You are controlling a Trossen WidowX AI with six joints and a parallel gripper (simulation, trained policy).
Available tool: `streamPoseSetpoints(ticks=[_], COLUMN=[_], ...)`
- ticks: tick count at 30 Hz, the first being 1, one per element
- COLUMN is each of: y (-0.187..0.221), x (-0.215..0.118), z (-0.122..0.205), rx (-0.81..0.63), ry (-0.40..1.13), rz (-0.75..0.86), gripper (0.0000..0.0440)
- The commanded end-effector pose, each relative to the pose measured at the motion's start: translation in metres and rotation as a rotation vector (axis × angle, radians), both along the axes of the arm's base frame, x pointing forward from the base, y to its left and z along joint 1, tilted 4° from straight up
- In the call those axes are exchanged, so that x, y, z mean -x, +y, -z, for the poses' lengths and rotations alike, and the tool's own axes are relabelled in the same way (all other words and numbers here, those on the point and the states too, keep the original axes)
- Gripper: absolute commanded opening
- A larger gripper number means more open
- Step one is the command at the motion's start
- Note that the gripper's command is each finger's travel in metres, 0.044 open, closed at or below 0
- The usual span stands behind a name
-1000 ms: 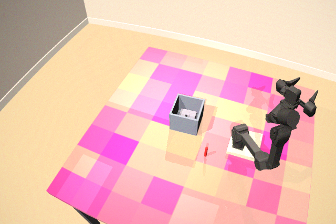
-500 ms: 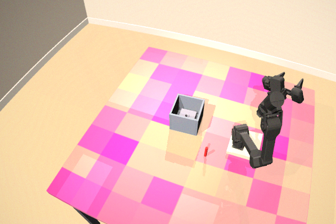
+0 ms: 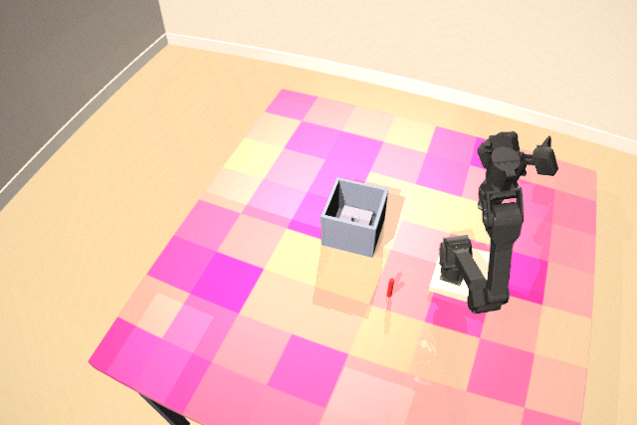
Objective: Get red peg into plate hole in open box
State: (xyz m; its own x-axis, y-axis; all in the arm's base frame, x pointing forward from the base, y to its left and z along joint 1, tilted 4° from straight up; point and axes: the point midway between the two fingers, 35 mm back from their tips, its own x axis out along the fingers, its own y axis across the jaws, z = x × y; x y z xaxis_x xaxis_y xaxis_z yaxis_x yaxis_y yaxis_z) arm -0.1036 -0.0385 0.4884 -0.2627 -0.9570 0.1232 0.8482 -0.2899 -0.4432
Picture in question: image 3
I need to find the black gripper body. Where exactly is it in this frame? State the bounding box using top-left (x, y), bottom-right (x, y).
top-left (477, 142), bottom-right (558, 188)

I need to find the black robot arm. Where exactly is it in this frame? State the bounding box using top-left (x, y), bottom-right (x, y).
top-left (439, 131), bottom-right (525, 314)

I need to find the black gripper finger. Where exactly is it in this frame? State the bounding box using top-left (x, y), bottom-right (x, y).
top-left (536, 136), bottom-right (551, 147)

